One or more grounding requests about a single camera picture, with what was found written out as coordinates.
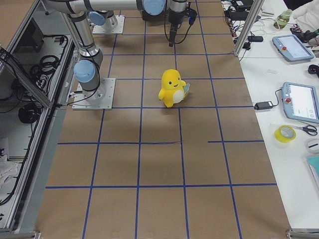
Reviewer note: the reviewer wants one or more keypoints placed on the aluminium frame post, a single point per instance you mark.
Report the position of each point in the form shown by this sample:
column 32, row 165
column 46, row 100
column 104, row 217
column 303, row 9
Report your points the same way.
column 250, row 20

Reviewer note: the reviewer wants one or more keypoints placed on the yellow tape roll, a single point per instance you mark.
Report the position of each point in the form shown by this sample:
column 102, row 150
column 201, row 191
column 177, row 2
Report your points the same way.
column 285, row 134

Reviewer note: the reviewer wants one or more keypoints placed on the teach pendant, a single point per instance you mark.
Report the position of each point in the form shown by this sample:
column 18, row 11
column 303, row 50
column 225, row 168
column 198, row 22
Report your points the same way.
column 300, row 102
column 292, row 48

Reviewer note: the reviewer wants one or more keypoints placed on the lower teach pendant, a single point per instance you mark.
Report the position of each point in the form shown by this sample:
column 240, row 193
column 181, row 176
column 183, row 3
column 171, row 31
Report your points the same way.
column 300, row 102

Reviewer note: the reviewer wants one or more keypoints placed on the black handled scissors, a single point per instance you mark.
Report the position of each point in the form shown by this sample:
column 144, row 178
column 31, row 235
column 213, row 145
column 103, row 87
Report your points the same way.
column 309, row 129

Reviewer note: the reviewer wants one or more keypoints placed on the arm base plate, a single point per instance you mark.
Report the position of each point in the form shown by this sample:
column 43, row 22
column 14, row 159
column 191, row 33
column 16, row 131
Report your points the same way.
column 108, row 26
column 102, row 98

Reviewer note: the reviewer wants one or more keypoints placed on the aluminium side frame rack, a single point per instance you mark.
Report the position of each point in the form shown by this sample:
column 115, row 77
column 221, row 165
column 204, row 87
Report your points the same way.
column 34, row 48

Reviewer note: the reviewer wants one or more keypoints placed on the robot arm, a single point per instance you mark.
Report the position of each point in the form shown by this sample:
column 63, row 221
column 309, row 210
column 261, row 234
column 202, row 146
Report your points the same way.
column 101, row 10
column 87, row 70

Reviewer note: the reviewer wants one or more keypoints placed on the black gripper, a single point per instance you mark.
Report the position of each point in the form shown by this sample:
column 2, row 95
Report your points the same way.
column 174, row 18

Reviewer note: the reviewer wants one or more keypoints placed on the black power brick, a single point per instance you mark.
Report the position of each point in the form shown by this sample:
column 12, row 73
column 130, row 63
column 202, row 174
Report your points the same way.
column 263, row 105

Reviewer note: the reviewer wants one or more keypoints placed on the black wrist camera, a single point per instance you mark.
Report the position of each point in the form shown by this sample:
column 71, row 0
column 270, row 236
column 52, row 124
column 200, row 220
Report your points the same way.
column 191, row 14

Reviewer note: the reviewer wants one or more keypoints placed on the upper teach pendant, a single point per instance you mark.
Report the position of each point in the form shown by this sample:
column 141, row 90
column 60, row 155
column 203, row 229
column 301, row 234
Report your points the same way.
column 292, row 48

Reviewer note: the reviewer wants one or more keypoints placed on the yellow plush dinosaur toy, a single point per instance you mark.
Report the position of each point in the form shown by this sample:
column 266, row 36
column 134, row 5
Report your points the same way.
column 173, row 88

